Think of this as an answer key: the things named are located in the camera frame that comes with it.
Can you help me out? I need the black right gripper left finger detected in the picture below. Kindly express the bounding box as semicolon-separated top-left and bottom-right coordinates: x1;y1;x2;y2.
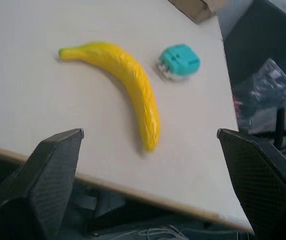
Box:
0;128;85;240

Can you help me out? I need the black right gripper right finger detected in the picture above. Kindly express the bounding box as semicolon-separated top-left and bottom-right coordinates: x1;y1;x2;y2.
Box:
216;128;286;240

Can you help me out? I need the clear plastic bag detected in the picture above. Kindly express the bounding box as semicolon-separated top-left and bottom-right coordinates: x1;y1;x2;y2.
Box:
231;57;286;136

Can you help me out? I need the yellow banana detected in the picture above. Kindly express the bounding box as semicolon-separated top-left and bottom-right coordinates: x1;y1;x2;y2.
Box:
58;41;161;153

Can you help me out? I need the teal and white plastic device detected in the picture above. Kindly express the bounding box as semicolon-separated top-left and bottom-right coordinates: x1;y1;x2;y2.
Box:
154;43;201;83

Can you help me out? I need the brown cardboard box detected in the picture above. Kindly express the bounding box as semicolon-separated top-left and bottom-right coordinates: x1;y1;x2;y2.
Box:
167;0;226;25

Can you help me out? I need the white cable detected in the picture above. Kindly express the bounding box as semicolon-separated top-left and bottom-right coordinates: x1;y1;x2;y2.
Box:
137;224;191;240

